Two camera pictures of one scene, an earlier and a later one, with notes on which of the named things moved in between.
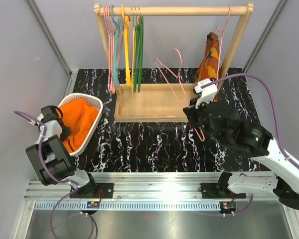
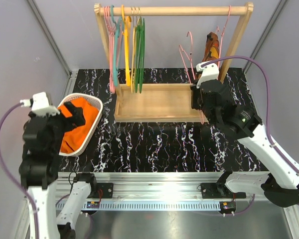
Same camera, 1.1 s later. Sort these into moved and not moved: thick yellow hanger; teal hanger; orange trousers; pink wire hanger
Moved: pink wire hanger
Not moved: orange trousers; thick yellow hanger; teal hanger
